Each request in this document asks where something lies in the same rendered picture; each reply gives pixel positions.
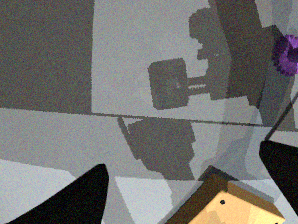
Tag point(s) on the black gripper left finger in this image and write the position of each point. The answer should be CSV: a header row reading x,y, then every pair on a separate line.
x,y
81,202

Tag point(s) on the purple gear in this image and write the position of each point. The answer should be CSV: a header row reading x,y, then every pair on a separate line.
x,y
286,56

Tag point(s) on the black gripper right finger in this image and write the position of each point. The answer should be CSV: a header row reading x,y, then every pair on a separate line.
x,y
281,161

